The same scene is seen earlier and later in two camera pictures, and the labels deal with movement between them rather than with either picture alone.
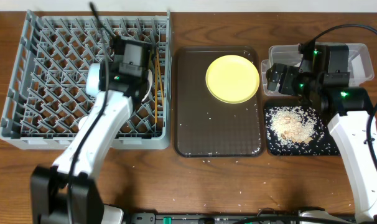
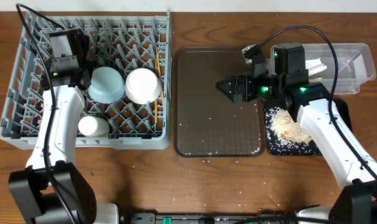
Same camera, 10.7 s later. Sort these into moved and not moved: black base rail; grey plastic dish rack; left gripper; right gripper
Moved: left gripper; right gripper
Not moved: black base rail; grey plastic dish rack
